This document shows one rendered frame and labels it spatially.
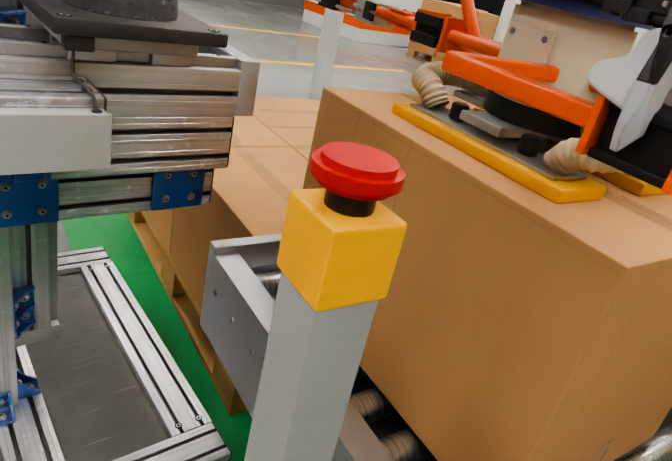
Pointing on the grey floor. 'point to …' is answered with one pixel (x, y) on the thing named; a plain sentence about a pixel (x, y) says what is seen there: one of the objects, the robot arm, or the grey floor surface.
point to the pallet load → (452, 17)
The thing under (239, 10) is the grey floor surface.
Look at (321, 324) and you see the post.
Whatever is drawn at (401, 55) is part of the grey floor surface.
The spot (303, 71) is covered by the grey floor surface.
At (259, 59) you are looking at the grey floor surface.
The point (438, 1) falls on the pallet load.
